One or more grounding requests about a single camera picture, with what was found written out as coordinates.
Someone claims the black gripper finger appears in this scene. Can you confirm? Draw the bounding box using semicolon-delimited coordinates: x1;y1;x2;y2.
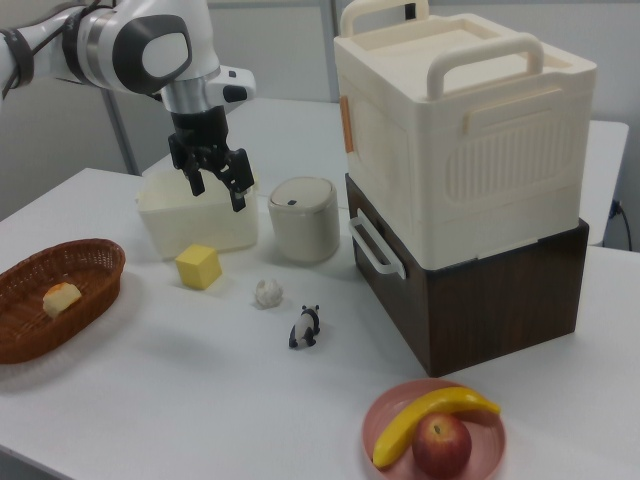
219;147;254;214
185;154;208;198

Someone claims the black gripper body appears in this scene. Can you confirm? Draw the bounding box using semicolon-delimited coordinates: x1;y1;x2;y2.
167;106;237;174

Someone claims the small beige trash can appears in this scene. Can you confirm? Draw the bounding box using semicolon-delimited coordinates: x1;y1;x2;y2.
267;177;341;264

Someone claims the white plastic open bin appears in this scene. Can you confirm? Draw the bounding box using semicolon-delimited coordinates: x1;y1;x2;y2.
136;169;261;261

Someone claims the yellow cube block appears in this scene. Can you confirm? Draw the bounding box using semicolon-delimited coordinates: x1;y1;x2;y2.
174;243;223;292

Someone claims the orange box latch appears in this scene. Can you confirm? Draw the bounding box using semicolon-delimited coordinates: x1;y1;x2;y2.
339;96;356;154

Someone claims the crumpled white paper ball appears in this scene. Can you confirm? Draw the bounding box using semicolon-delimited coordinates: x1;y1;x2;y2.
253;278;285;312

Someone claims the panda figurine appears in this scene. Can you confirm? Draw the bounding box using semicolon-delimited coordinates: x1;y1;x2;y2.
287;303;323;351

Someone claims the toy bread piece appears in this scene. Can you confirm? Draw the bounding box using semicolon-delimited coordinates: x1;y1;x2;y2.
42;281;83;319

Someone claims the brown wicker basket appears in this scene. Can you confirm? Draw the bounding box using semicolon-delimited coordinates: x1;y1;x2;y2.
0;239;128;366

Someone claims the cream plastic storage box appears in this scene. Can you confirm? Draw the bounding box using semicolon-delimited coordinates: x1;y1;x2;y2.
332;0;599;274

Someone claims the dark wooden drawer box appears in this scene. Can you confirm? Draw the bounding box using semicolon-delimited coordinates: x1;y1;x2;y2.
344;172;591;379

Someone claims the yellow toy banana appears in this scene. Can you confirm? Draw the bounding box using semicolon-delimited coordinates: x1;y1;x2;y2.
371;385;502;470

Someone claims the red toy apple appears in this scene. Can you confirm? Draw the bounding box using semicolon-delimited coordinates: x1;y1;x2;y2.
411;412;473;478

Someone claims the pink plate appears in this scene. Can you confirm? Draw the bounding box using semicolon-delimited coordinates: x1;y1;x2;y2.
361;378;508;480

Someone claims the grey partition post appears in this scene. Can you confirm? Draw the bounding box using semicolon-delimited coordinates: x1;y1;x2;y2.
101;88;139;177

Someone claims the white drawer handle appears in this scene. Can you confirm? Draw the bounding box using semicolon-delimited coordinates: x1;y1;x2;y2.
347;208;409;279

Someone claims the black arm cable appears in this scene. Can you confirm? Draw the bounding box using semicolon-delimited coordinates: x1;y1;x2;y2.
0;0;121;97

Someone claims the black wall cable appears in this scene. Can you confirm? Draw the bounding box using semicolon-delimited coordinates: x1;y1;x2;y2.
610;198;633;250

